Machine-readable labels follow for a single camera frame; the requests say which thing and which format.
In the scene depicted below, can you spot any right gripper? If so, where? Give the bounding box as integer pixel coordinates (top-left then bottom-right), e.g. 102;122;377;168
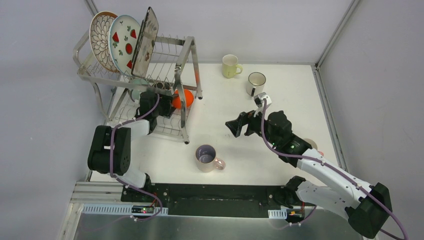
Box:
225;105;280;148

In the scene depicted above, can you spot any orange plastic bowl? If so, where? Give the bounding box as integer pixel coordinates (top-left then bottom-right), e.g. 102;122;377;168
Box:
172;89;195;109

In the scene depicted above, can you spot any brown patterned small bowl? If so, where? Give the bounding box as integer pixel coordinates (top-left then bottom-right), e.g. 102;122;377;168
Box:
153;81;171;90

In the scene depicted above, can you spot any mint green bowl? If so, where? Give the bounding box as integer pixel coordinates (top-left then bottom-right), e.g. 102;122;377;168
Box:
129;78;148;102

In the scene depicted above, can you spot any pink iridescent mug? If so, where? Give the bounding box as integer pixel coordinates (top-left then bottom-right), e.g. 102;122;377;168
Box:
195;144;226;173

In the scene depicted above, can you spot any square flower pattern plate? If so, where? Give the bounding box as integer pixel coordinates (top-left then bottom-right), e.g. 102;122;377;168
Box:
131;6;159;78

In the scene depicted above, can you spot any watermelon pattern round plate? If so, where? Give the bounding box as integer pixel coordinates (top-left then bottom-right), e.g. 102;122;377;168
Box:
108;15;141;76

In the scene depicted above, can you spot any floral petal brown-rim plate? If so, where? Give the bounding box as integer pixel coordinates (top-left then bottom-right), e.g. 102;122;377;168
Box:
89;11;118;73

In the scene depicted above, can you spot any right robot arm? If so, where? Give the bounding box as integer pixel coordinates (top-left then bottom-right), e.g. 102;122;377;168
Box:
225;110;392;239

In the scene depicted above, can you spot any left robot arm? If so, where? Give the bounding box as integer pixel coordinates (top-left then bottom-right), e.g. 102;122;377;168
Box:
87;91;176;203

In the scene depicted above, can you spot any stainless steel dish rack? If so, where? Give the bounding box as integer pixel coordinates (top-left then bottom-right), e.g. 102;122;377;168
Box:
72;31;203;126

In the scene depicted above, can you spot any white mug dark rim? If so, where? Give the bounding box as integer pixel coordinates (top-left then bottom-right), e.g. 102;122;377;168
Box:
245;72;267;97

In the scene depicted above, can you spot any yellow mug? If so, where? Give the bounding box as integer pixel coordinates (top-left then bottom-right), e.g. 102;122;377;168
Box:
221;54;243;79

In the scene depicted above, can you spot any pink cup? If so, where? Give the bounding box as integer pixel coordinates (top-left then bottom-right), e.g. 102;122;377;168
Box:
303;138;324;156

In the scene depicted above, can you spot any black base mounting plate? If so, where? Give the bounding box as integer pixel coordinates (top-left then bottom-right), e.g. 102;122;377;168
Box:
120;183;308;218

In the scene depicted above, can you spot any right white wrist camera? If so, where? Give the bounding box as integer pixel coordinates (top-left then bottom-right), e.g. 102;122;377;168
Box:
253;92;272;117

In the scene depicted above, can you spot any aluminium frame rail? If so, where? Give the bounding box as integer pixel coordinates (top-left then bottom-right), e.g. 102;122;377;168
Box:
311;65;349;172

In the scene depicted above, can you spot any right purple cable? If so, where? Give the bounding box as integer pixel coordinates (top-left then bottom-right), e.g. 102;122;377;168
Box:
259;98;410;240

